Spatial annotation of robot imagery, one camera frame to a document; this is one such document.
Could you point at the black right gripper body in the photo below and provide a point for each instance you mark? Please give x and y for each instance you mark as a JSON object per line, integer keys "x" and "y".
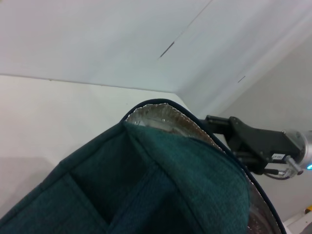
{"x": 260, "y": 143}

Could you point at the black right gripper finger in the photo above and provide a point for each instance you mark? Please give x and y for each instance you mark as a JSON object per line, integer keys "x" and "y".
{"x": 253, "y": 165}
{"x": 215, "y": 124}

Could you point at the dark teal insulated lunch bag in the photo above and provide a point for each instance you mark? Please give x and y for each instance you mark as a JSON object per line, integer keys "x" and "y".
{"x": 146, "y": 182}

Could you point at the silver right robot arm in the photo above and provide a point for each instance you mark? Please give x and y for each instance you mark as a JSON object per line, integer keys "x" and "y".
{"x": 308, "y": 146}

